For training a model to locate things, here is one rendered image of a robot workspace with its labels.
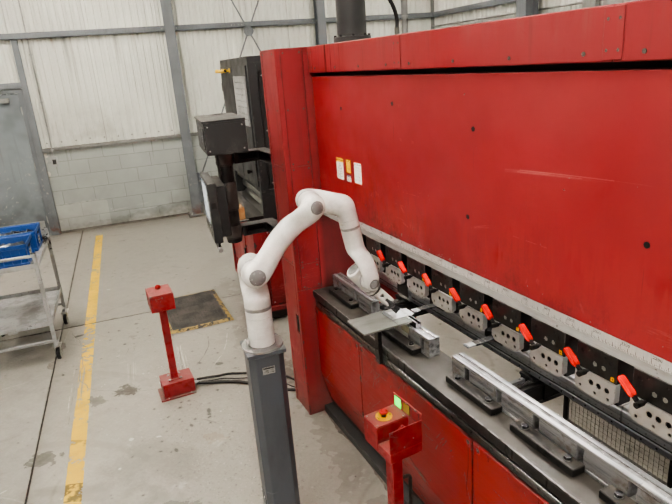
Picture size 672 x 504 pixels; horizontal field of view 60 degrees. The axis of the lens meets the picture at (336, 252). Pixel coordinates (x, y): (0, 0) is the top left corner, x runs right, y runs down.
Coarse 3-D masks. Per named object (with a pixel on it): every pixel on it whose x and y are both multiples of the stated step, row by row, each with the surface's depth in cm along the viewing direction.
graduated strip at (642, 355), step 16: (400, 240) 269; (432, 256) 247; (464, 272) 228; (496, 288) 211; (528, 304) 197; (560, 320) 185; (576, 320) 179; (592, 336) 174; (608, 336) 169; (640, 352) 160
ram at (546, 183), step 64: (320, 128) 327; (384, 128) 262; (448, 128) 219; (512, 128) 188; (576, 128) 164; (640, 128) 146; (384, 192) 274; (448, 192) 227; (512, 192) 194; (576, 192) 169; (640, 192) 150; (448, 256) 236; (512, 256) 200; (576, 256) 174; (640, 256) 154; (640, 320) 158
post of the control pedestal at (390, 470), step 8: (392, 464) 243; (400, 464) 245; (392, 472) 244; (400, 472) 246; (392, 480) 246; (400, 480) 248; (392, 488) 247; (400, 488) 249; (392, 496) 249; (400, 496) 250
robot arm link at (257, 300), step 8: (248, 256) 255; (240, 264) 254; (240, 280) 260; (248, 288) 258; (264, 288) 260; (248, 296) 256; (256, 296) 255; (264, 296) 256; (248, 304) 255; (256, 304) 254; (264, 304) 255; (248, 312) 256; (256, 312) 255
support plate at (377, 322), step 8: (352, 320) 284; (360, 320) 283; (368, 320) 283; (376, 320) 282; (384, 320) 282; (400, 320) 280; (408, 320) 280; (360, 328) 275; (368, 328) 274; (376, 328) 274; (384, 328) 273
